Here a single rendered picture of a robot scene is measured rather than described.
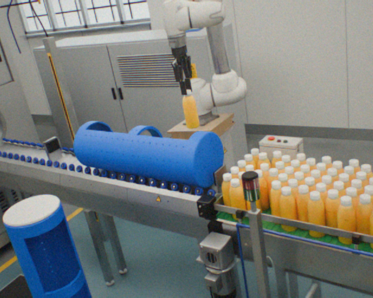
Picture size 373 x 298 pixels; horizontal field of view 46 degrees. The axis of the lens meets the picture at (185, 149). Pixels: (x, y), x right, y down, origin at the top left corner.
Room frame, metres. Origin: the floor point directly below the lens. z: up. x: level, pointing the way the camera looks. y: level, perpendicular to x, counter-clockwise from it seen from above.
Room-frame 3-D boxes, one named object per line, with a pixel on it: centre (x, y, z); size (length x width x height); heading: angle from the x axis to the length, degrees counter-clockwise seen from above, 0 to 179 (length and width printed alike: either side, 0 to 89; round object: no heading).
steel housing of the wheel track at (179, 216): (2.63, 0.66, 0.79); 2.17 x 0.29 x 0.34; 51
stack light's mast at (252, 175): (1.44, -0.22, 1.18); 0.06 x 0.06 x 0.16
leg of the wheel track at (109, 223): (2.68, 0.62, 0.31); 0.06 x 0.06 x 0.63; 51
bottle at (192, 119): (2.11, -0.06, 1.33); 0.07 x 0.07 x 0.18
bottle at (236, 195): (1.73, -0.19, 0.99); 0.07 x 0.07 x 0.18
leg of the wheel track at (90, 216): (2.57, 0.71, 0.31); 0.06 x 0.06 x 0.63; 51
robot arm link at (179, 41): (2.11, -0.06, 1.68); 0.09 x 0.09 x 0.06
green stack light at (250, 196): (1.44, -0.22, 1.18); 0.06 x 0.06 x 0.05
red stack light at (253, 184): (1.44, -0.22, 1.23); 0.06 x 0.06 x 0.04
